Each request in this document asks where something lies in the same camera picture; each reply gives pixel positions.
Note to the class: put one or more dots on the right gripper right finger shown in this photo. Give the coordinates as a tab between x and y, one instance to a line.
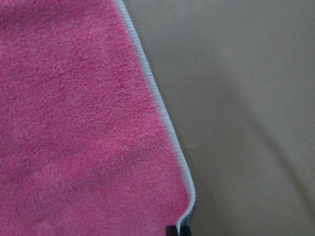
185	230

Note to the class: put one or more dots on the pink microfiber towel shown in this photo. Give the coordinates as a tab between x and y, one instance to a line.
87	147

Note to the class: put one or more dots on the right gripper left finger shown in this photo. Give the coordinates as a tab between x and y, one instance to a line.
171	230

